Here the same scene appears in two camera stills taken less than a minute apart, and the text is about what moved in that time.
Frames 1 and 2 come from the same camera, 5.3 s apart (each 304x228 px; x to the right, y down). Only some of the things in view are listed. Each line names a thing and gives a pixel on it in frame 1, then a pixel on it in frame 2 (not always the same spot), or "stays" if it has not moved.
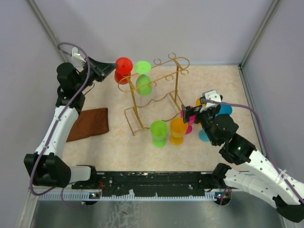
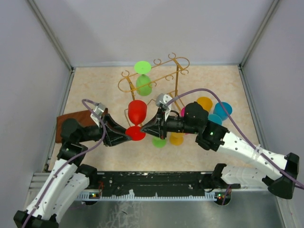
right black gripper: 188,111 → 152,126
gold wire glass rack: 152,86 stays
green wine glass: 143,84 stays
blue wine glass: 225,109 stays
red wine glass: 124,66 → 137,114
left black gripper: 101,70 → 113,138
